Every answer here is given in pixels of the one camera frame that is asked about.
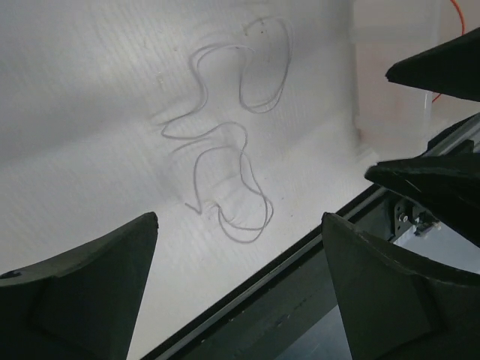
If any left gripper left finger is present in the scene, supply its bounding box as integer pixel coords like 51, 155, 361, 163
1, 212, 158, 359

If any white compartment tray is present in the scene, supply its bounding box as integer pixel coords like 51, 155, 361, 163
349, 1, 479, 161

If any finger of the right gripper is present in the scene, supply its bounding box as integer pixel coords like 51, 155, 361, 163
364, 154, 479, 246
385, 28, 479, 102

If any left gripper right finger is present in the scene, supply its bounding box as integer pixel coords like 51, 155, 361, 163
322, 213, 479, 359

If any orange cable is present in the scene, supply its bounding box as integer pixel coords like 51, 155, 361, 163
430, 0, 470, 104

